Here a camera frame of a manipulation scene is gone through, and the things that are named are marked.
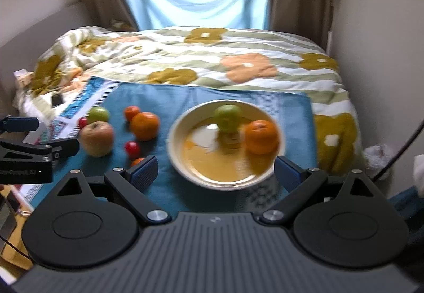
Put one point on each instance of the wooden bedside table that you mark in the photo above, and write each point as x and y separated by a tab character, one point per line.
18	246

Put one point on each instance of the red yellow apple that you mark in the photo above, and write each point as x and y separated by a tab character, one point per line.
97	140

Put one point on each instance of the small cardboard box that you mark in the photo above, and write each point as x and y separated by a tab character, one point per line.
22	77

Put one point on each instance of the white plastic bag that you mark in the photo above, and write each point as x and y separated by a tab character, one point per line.
377	155

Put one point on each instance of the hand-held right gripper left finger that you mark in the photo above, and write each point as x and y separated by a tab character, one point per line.
145	172

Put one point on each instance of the black phone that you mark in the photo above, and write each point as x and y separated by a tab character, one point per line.
57	99

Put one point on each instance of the olive patterned pillow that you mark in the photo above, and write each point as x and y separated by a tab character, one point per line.
121	26

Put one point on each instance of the red cherry tomato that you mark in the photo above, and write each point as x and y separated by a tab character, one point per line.
132	149
83	122

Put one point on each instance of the teal cloth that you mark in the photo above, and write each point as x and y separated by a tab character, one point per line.
185	104

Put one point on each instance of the large orange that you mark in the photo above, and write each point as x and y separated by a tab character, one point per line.
144	126

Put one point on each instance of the cream ceramic bowl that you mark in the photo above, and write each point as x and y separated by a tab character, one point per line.
215	163

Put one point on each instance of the small tangerine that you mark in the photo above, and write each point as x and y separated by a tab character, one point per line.
132	112
136	162

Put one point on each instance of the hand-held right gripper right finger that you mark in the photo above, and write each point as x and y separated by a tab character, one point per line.
286	172

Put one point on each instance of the floral striped blanket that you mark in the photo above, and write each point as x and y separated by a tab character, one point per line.
198	57

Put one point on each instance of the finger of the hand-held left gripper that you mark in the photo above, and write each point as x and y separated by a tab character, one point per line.
21	124
64	148

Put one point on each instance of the green apple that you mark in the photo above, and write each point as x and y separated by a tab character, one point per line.
227	117
98	115

